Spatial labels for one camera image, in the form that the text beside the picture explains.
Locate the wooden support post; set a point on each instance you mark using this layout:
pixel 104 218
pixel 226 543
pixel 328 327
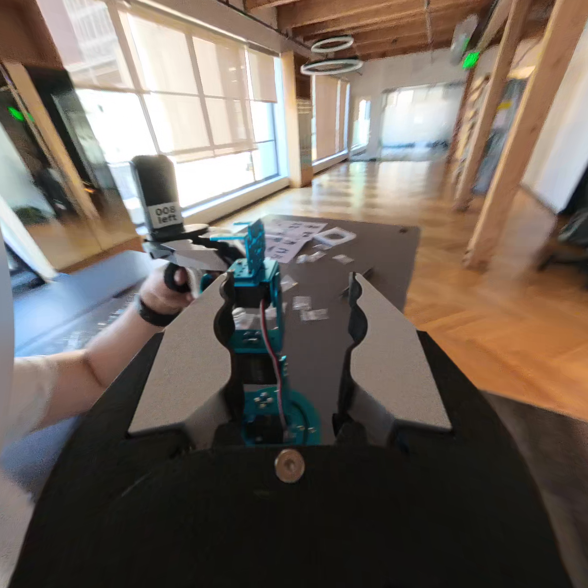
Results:
pixel 505 183
pixel 477 151

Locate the printed paper instruction sheet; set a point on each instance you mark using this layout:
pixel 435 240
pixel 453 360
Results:
pixel 294 239

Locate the white cutout paper card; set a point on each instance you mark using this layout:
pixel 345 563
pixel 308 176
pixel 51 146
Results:
pixel 347 235

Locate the green lit wall sign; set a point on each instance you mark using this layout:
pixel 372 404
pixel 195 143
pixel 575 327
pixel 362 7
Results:
pixel 16 114

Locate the dark chair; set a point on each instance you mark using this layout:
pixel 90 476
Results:
pixel 565 239

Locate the blue toy robot arm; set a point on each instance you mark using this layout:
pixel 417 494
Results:
pixel 252 275

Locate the black wristband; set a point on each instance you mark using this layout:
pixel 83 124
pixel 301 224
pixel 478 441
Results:
pixel 156 317

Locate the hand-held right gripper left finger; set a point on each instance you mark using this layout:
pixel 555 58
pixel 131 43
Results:
pixel 183 381

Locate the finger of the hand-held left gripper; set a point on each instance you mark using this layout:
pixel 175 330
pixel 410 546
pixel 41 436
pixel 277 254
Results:
pixel 193 256
pixel 220 243

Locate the scattered clear plastic parts bags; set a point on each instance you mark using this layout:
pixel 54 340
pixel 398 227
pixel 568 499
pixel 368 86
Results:
pixel 314 314

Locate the person's left forearm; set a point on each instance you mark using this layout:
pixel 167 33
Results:
pixel 105 367

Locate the person's left hand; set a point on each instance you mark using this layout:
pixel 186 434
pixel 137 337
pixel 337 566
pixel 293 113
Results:
pixel 154 294

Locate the beige window roller blinds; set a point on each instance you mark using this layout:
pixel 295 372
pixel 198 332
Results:
pixel 220 92

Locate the green exit sign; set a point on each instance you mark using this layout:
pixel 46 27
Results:
pixel 471 60

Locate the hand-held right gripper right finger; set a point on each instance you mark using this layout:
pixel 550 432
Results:
pixel 395 376

